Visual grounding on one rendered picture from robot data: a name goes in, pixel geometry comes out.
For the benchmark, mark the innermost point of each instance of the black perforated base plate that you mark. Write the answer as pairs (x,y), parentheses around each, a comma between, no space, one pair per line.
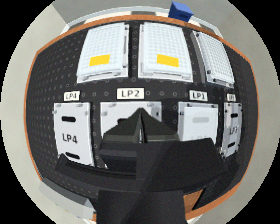
(54,72)

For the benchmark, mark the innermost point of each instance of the white control panel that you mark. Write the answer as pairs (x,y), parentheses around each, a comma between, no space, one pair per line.
(70,202)

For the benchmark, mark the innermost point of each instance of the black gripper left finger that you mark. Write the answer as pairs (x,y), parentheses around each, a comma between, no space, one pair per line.
(128,130)

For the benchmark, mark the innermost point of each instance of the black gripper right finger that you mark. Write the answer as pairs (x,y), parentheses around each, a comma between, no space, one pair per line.
(154,131)

